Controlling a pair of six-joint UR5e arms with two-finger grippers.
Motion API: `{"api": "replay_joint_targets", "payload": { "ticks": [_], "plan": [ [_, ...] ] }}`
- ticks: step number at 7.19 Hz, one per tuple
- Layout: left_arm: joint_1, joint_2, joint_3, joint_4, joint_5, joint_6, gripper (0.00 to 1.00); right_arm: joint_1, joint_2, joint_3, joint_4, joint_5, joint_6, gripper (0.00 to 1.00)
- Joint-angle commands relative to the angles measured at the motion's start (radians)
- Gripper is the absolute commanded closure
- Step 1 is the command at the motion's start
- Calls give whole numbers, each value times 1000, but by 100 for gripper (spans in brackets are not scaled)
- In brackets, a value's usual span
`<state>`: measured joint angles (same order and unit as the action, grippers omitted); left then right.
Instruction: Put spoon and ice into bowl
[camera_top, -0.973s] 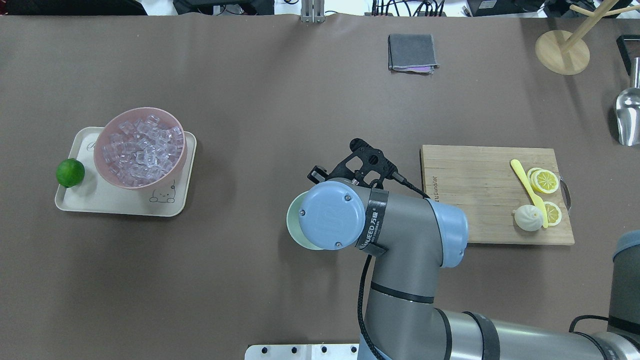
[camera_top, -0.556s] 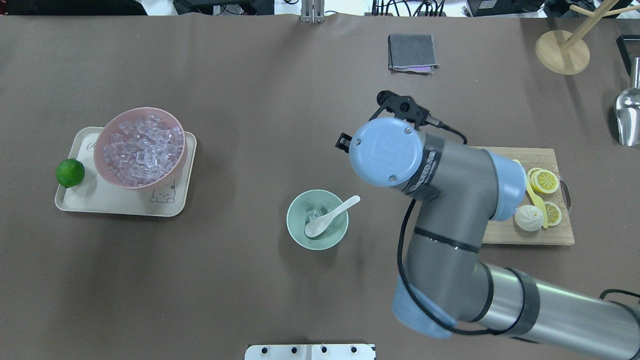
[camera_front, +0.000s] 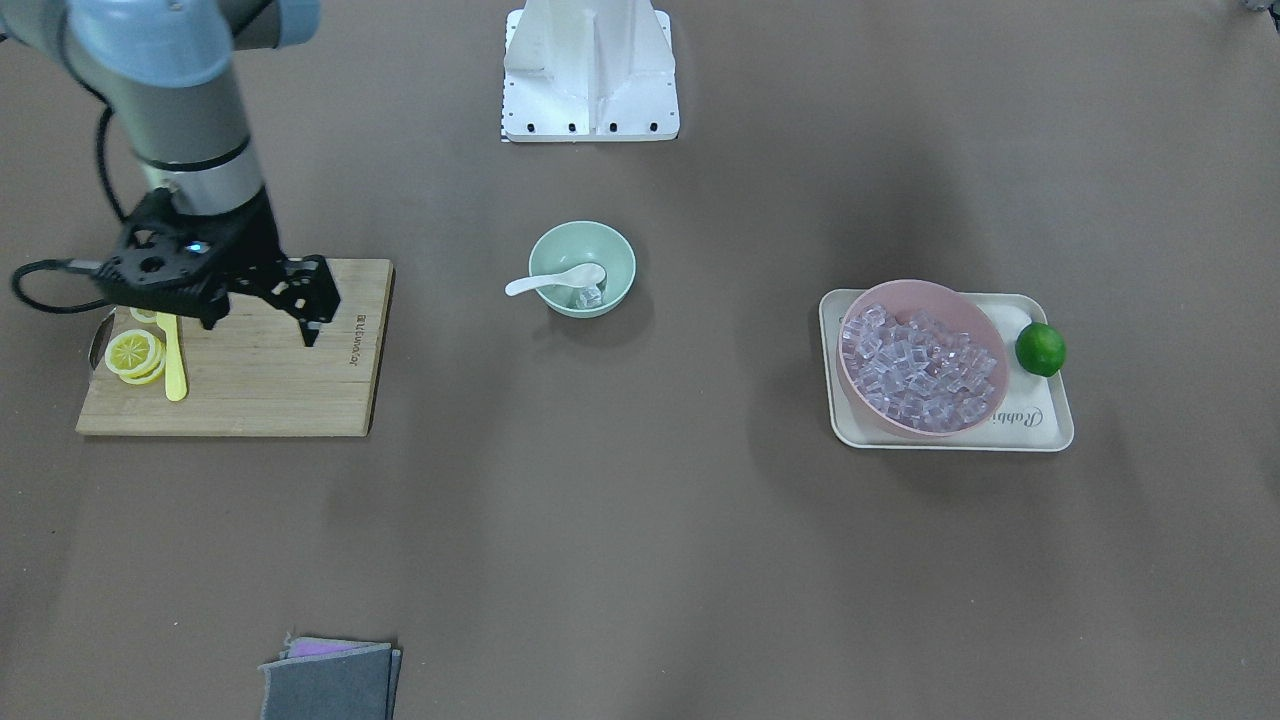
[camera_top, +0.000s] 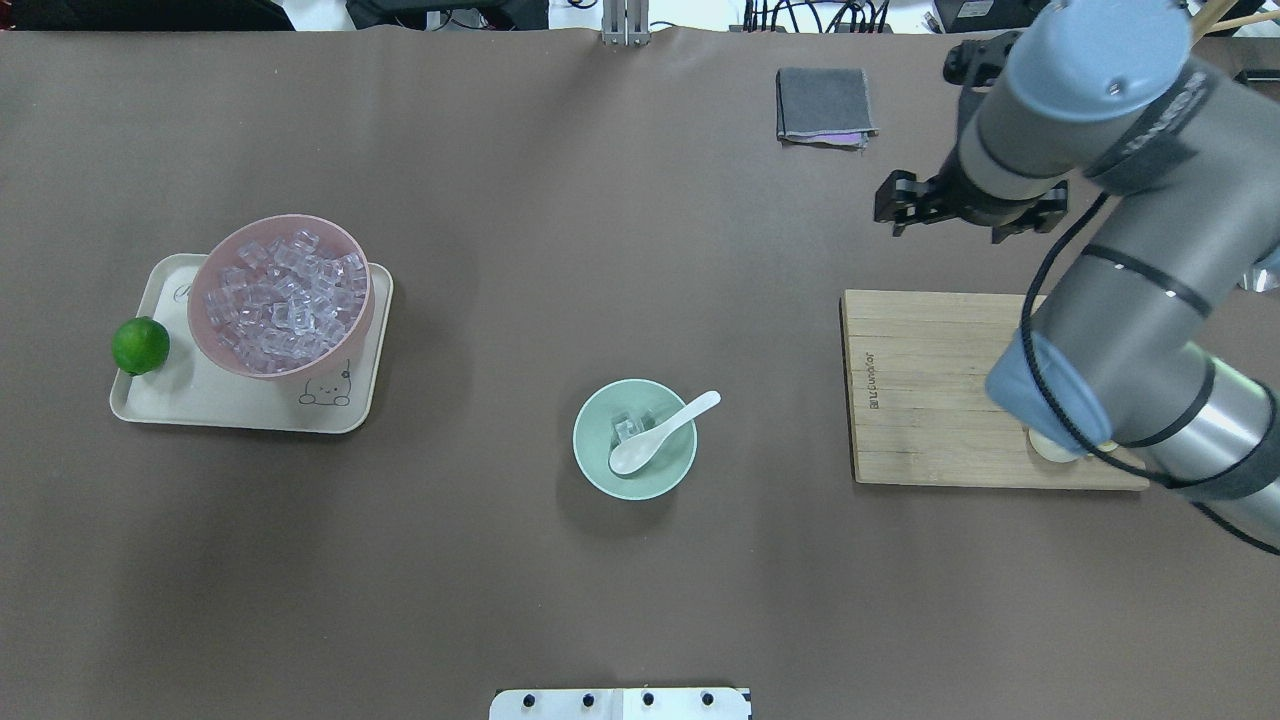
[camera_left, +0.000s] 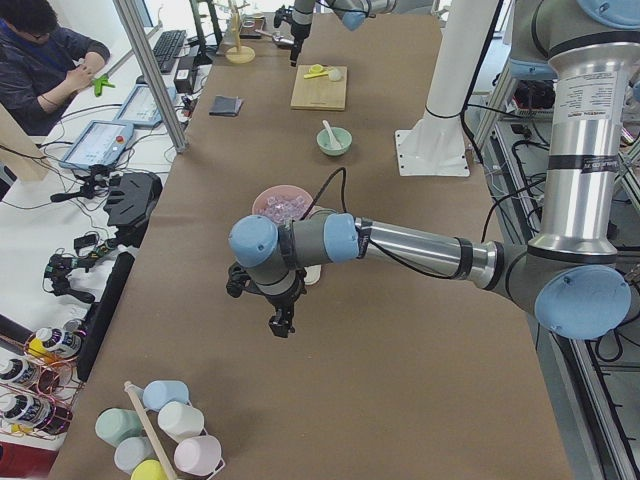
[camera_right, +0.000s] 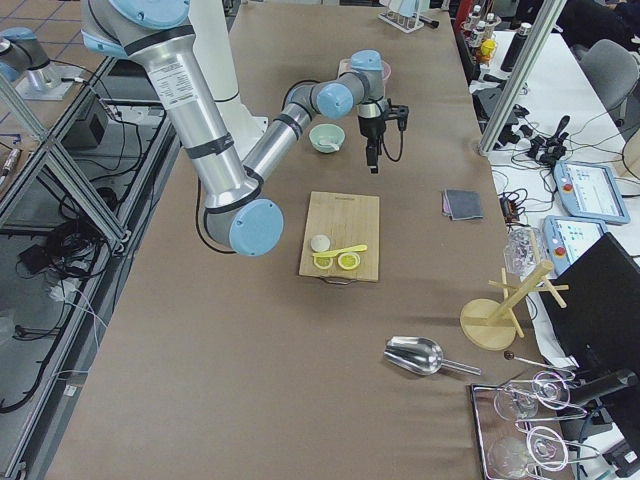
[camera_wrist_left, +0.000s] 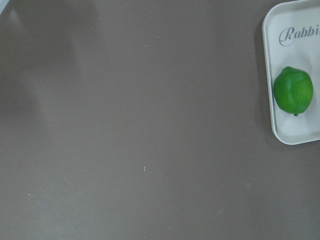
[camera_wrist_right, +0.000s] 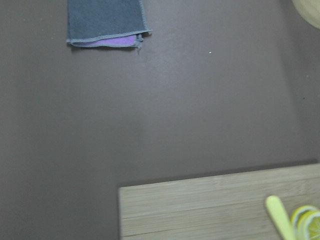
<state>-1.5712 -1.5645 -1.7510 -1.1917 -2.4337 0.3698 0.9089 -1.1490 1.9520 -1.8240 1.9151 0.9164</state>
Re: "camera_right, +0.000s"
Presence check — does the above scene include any black monitor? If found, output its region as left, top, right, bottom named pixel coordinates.
left=540, top=233, right=639, bottom=373

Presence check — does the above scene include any black water bottle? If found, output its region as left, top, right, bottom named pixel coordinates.
left=500, top=22, right=532, bottom=73

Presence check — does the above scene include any white ceramic spoon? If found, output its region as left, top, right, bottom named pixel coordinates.
left=316, top=138, right=341, bottom=151

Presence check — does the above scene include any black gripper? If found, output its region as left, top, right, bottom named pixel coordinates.
left=358, top=116, right=386, bottom=174

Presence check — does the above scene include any upper teach pendant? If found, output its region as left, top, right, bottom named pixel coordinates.
left=553, top=160, right=631, bottom=225

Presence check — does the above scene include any beige rabbit tray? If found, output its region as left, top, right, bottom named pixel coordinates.
left=337, top=58, right=351, bottom=77

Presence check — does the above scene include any lower teach pendant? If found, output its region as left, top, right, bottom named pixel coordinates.
left=543, top=215, right=608, bottom=275

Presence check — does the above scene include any pink bowl of ice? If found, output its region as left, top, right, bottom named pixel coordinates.
left=382, top=61, right=391, bottom=85

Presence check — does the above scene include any wooden cup tree stand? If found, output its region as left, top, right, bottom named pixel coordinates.
left=460, top=260, right=570, bottom=351

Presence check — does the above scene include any black camera cable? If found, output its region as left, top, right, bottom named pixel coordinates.
left=279, top=79, right=406, bottom=162

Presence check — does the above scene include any aluminium frame post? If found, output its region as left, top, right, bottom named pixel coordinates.
left=477, top=0, right=566, bottom=157

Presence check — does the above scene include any black wire glass rack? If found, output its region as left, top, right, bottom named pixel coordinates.
left=467, top=369, right=640, bottom=480

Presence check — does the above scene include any lemon slice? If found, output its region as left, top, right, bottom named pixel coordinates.
left=313, top=256, right=334, bottom=271
left=337, top=252, right=361, bottom=271

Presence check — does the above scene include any upper lemon slice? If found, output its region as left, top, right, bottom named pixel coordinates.
left=337, top=252, right=361, bottom=271

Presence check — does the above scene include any yellow plastic knife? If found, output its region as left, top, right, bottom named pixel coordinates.
left=312, top=244, right=368, bottom=258

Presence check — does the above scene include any teach pendant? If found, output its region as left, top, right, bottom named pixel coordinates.
left=553, top=160, right=631, bottom=225
left=543, top=215, right=608, bottom=275

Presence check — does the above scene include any grey folded cloth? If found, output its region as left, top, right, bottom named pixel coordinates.
left=442, top=189, right=484, bottom=221

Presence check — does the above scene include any steel ice scoop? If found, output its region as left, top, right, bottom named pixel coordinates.
left=384, top=336, right=482, bottom=376

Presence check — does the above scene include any white camera pedestal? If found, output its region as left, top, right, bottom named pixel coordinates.
left=189, top=0, right=267, bottom=160

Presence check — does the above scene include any green ceramic bowl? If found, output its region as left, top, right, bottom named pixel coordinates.
left=309, top=124, right=346, bottom=154

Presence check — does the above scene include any lower lemon slice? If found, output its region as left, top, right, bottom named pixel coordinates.
left=313, top=256, right=334, bottom=271

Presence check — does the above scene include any bamboo cutting board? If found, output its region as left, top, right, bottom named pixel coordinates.
left=299, top=191, right=380, bottom=282

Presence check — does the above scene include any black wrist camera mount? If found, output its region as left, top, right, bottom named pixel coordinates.
left=384, top=99, right=409, bottom=132

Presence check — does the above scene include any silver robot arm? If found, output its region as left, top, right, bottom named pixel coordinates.
left=81, top=1, right=389, bottom=256
left=1, top=27, right=71, bottom=101

